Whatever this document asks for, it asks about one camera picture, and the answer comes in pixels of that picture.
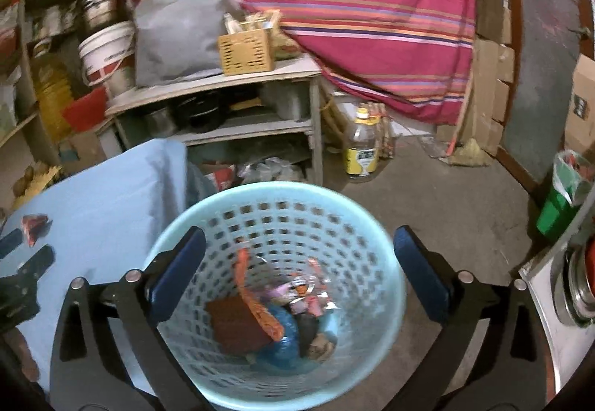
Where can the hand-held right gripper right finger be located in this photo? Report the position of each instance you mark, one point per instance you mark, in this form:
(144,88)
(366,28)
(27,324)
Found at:
(419,274)

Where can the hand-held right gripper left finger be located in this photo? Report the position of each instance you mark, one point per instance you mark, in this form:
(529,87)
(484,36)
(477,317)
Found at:
(181,274)

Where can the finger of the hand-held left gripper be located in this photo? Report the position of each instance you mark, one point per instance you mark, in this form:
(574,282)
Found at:
(38,263)
(10,243)

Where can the red snack wrapper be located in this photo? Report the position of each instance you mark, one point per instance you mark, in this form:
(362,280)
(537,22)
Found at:
(35,227)

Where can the dark brown wrapper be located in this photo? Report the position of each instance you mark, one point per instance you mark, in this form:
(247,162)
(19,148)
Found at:
(234,325)

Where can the orange snack wrapper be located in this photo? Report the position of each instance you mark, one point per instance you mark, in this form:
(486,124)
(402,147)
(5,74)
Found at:
(253,299)

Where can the light blue plastic basket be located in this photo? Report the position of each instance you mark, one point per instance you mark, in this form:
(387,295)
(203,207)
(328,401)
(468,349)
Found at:
(353,225)

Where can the tan paper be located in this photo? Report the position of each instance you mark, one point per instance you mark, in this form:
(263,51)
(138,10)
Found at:
(321,348)

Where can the blue plastic bag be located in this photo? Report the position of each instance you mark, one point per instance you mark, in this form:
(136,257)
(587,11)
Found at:
(283,346)

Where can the person's left hand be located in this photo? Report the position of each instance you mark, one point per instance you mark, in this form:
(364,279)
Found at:
(25,355)

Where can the brown cardboard box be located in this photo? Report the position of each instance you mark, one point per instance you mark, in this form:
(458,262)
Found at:
(82,150)

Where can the white side table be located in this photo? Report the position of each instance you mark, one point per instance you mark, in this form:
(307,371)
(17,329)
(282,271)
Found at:
(544,299)

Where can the straw broom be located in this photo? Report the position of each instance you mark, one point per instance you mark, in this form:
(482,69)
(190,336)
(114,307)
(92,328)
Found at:
(470,155)

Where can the yellow label oil bottle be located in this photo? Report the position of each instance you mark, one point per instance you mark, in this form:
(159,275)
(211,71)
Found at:
(361,151)

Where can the crumpled plastic bags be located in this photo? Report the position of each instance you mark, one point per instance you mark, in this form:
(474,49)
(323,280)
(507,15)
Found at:
(272,170)

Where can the small bottles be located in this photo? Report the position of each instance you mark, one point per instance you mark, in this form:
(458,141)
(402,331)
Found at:
(383,132)

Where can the stack of yellow containers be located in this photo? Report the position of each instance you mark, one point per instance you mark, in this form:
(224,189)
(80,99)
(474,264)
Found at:
(53,100)

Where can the green plastic bin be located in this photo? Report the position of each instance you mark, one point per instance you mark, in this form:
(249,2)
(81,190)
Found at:
(555,206)

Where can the red plastic bin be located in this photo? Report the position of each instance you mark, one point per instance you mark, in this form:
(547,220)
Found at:
(86,111)

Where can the small steel pot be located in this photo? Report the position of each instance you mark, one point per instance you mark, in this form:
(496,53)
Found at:
(159,123)

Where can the stacked steel bowls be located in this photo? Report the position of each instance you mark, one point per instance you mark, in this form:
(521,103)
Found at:
(578,295)

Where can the black cooking pot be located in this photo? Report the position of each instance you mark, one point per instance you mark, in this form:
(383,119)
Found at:
(201,111)

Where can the grey shelf table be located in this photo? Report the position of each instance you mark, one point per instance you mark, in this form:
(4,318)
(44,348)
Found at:
(223,79)

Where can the white plastic bucket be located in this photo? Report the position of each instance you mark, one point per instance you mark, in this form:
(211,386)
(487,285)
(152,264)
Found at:
(107,53)

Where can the stack of cardboard pieces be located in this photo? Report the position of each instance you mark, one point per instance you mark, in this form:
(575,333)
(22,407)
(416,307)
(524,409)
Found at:
(492,67)

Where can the row of glass jars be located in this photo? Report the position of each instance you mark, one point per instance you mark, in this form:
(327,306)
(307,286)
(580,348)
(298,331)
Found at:
(53,28)

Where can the yellow wooden box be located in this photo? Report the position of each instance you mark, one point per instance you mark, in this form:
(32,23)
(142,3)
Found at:
(246,52)

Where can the printed cardboard box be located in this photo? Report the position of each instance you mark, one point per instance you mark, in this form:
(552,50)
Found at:
(582,104)

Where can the grey metal door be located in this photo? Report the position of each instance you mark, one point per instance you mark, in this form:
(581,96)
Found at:
(539,44)

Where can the papers in wooden box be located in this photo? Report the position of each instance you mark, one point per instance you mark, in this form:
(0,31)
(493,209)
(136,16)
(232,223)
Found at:
(253,23)

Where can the red striped blanket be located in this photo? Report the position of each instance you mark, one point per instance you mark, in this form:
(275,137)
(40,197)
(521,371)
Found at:
(325,7)

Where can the wooden wall shelf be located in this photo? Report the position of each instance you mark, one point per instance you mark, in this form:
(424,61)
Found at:
(23,123)

